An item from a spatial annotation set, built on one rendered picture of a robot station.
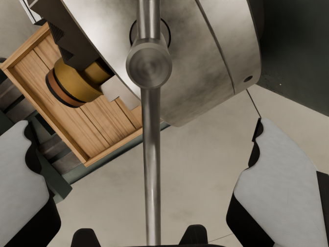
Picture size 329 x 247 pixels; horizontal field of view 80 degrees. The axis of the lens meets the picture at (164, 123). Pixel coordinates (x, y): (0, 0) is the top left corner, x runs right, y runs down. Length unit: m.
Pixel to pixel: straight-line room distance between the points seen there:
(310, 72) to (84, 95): 0.30
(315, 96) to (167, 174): 1.52
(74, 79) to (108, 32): 0.16
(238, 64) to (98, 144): 0.50
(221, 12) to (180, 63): 0.05
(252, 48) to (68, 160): 0.65
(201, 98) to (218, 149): 1.39
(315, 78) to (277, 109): 1.37
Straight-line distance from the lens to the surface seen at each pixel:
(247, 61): 0.22
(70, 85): 0.34
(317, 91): 0.26
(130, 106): 0.33
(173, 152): 1.60
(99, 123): 0.61
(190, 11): 0.18
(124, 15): 0.18
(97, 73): 0.33
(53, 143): 0.74
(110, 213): 2.11
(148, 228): 0.17
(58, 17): 0.26
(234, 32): 0.20
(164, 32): 0.18
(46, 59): 0.64
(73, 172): 1.21
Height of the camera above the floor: 1.41
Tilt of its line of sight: 69 degrees down
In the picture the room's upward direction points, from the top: 165 degrees counter-clockwise
